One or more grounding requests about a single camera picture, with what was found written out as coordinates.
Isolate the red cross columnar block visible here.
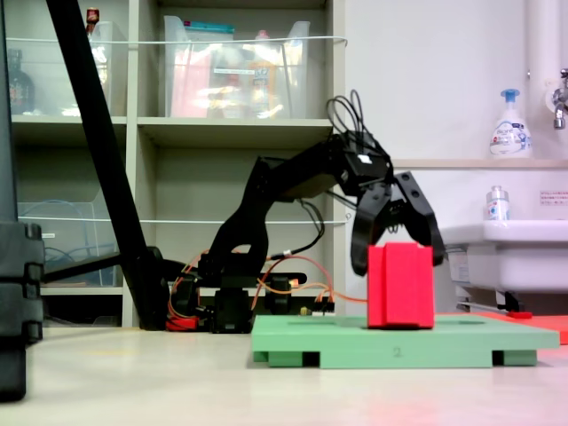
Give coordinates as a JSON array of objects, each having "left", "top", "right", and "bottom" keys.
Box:
[{"left": 367, "top": 241, "right": 435, "bottom": 330}]

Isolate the long orange wire loop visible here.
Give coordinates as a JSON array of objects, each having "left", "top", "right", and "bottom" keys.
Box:
[{"left": 250, "top": 255, "right": 369, "bottom": 312}]

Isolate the bottle with pink cap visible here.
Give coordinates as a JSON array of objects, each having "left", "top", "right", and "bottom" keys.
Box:
[{"left": 248, "top": 29, "right": 277, "bottom": 119}]

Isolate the dark glass bottle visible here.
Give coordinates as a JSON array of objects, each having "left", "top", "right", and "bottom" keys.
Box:
[{"left": 6, "top": 48, "right": 36, "bottom": 116}]

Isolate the pink package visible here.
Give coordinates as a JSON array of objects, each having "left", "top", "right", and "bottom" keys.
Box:
[{"left": 170, "top": 47, "right": 210, "bottom": 119}]

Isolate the green shape hole board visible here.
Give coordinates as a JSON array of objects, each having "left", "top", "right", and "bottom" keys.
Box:
[{"left": 250, "top": 313, "right": 561, "bottom": 370}]

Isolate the white blue soap pump bottle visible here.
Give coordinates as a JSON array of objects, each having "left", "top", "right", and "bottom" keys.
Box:
[{"left": 489, "top": 88, "right": 533, "bottom": 160}]

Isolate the black gripper motor cable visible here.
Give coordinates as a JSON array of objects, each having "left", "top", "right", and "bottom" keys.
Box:
[{"left": 326, "top": 89, "right": 391, "bottom": 150}]

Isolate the white sink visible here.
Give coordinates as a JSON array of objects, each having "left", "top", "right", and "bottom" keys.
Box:
[{"left": 437, "top": 218, "right": 568, "bottom": 295}]

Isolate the beige shelf unit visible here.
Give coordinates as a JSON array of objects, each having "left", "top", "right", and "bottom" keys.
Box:
[{"left": 0, "top": 0, "right": 347, "bottom": 329}]

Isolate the red black table clamp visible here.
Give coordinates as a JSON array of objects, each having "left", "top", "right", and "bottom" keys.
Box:
[
  {"left": 264, "top": 272, "right": 308, "bottom": 319},
  {"left": 166, "top": 270, "right": 203, "bottom": 332}
]

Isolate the long black cable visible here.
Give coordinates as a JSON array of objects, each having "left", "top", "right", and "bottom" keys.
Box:
[{"left": 268, "top": 199, "right": 328, "bottom": 261}]

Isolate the metal faucet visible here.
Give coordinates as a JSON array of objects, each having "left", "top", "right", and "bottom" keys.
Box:
[{"left": 544, "top": 68, "right": 568, "bottom": 130}]

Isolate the red print wall label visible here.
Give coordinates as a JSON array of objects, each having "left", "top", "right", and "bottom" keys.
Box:
[{"left": 539, "top": 190, "right": 568, "bottom": 207}]

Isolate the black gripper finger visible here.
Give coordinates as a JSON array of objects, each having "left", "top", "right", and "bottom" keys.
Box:
[
  {"left": 350, "top": 185, "right": 394, "bottom": 277},
  {"left": 392, "top": 170, "right": 446, "bottom": 267}
]

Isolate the blue coiled cable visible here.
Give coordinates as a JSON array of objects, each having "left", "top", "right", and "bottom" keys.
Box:
[{"left": 20, "top": 199, "right": 117, "bottom": 272}]

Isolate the large clear plastic bin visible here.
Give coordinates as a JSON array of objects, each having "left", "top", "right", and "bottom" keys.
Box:
[{"left": 162, "top": 15, "right": 312, "bottom": 120}]

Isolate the clear plastic bin with bottles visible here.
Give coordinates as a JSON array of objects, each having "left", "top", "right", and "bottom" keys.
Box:
[{"left": 4, "top": 20, "right": 117, "bottom": 117}]

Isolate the small circuit board with wires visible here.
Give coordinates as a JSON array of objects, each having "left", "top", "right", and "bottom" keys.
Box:
[{"left": 299, "top": 301, "right": 337, "bottom": 318}]

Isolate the clear plastic bin with cable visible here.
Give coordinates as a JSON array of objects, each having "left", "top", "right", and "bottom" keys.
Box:
[{"left": 17, "top": 199, "right": 124, "bottom": 288}]

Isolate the orange red wire bundle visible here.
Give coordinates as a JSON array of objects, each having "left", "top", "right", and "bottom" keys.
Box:
[{"left": 167, "top": 250, "right": 210, "bottom": 321}]

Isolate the small orange flat block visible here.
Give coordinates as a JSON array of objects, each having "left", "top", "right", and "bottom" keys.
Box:
[{"left": 530, "top": 315, "right": 568, "bottom": 345}]

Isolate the small clear bottle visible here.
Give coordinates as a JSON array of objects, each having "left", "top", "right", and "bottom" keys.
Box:
[{"left": 483, "top": 185, "right": 511, "bottom": 222}]

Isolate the teal topped bag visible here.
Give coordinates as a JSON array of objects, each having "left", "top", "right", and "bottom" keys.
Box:
[{"left": 184, "top": 20, "right": 236, "bottom": 37}]

